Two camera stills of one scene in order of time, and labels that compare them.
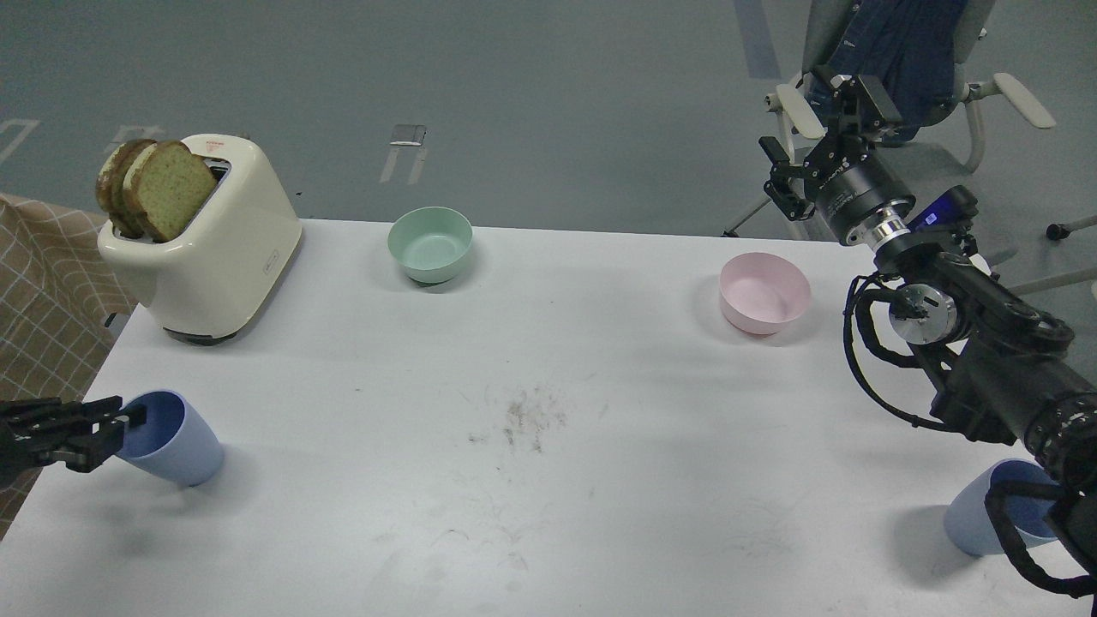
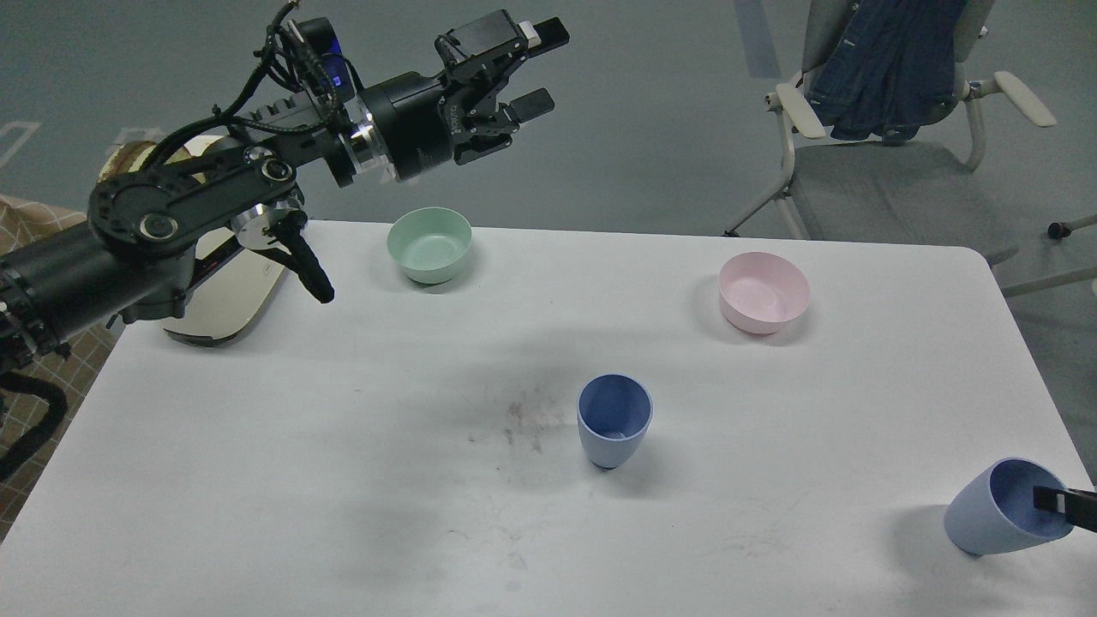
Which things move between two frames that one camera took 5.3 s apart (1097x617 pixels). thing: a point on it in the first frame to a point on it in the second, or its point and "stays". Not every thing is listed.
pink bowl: (759, 293) stays
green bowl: (431, 243) stays
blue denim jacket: (905, 50) stays
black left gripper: (83, 435) to (419, 122)
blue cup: (173, 441) to (614, 411)
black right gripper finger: (855, 90) to (1078, 506)
